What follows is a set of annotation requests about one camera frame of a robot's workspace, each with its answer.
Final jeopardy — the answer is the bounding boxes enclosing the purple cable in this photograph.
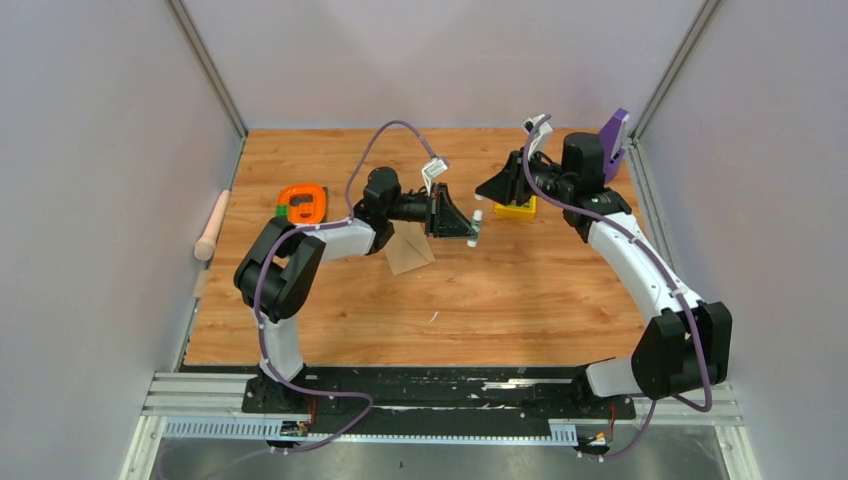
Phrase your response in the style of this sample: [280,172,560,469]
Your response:
[251,120,439,455]
[521,114,714,462]

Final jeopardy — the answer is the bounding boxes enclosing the orange toy track loop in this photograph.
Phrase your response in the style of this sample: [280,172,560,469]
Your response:
[276,183,328,224]

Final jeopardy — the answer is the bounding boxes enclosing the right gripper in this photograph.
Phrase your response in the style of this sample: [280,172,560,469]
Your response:
[476,147,574,207]

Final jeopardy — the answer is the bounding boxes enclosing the slotted cable duct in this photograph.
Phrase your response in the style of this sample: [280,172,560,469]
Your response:
[162,417,578,447]

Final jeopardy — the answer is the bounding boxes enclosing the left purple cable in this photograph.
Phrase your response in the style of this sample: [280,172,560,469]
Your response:
[251,120,439,455]

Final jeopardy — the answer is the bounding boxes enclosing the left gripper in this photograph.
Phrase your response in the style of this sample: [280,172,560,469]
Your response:
[385,184,477,241]

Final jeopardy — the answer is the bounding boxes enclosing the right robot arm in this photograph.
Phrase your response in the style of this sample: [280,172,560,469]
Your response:
[475,132,732,418]

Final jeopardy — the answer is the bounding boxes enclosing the purple plastic stand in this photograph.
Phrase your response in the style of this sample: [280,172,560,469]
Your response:
[598,108,630,185]

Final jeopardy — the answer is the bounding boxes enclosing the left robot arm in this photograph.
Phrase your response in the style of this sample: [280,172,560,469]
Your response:
[234,167,478,413]

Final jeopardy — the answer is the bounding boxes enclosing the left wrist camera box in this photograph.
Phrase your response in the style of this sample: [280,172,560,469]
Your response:
[421,156,450,194]

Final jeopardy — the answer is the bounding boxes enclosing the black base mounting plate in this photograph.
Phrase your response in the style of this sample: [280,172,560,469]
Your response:
[241,366,636,435]

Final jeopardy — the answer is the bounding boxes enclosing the brown paper envelope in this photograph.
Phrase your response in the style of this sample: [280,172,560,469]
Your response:
[383,221,436,275]

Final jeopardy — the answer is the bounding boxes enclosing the yellow toy window brick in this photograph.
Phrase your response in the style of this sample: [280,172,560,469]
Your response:
[494,196,537,220]

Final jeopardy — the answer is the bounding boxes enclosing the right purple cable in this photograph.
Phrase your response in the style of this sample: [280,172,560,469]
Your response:
[521,114,714,462]

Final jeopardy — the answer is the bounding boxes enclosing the wooden rolling pin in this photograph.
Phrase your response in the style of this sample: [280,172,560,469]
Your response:
[193,190,231,262]

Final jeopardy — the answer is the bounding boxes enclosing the white green glue stick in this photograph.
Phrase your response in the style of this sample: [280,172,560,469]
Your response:
[467,209,484,248]

